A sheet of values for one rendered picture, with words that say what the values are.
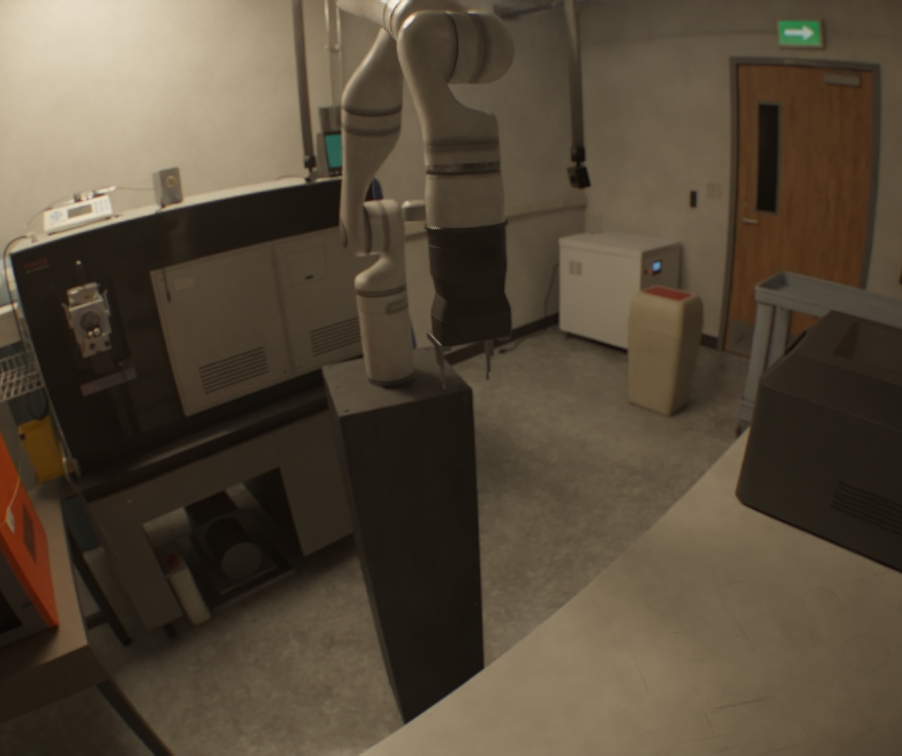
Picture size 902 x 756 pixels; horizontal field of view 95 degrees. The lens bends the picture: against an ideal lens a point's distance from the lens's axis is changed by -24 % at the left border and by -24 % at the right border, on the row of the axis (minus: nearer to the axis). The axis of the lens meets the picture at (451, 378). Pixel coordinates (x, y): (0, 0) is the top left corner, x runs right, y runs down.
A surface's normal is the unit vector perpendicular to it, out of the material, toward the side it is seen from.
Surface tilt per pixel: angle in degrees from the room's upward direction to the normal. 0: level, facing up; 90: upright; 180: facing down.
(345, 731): 0
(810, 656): 0
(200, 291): 90
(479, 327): 90
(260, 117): 90
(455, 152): 90
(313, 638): 0
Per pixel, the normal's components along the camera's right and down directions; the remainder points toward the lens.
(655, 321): -0.76, 0.22
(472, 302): 0.33, 0.32
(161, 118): 0.65, 0.28
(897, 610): -0.06, -0.91
